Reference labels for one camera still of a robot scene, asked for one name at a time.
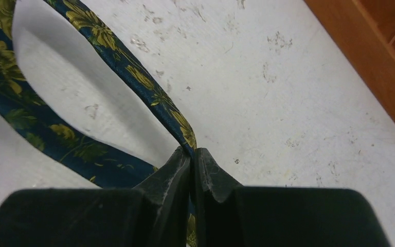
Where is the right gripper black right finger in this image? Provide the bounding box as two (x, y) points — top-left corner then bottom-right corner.
(194, 148), (390, 246)

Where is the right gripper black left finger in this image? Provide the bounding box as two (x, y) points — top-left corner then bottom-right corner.
(0, 148), (191, 246)

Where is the blue yellow floral tie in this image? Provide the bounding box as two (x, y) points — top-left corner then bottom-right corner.
(0, 0), (198, 247)

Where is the orange wooden compartment tray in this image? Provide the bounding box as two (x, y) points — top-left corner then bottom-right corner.
(306, 1), (395, 123)

